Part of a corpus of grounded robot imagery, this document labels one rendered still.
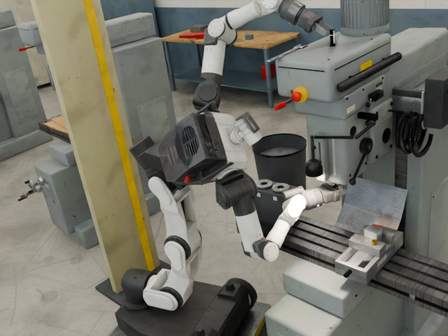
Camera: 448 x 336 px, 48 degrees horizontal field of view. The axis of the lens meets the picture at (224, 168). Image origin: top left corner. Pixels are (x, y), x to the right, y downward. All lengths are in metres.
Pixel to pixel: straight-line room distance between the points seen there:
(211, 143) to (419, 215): 1.18
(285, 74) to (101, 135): 1.75
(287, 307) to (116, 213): 1.65
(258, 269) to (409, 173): 1.72
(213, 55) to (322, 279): 1.12
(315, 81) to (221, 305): 1.36
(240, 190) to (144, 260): 2.08
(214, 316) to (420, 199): 1.18
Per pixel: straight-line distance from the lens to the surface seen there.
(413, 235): 2.76
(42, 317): 4.05
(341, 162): 2.16
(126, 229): 3.77
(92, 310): 3.93
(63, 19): 3.25
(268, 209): 2.64
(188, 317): 2.76
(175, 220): 2.39
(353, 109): 2.08
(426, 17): 6.57
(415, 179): 2.59
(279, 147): 4.63
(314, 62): 1.91
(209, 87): 2.11
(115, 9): 9.45
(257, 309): 2.99
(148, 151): 2.27
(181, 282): 2.61
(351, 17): 2.23
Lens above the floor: 2.38
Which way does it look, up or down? 25 degrees down
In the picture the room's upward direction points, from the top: 8 degrees counter-clockwise
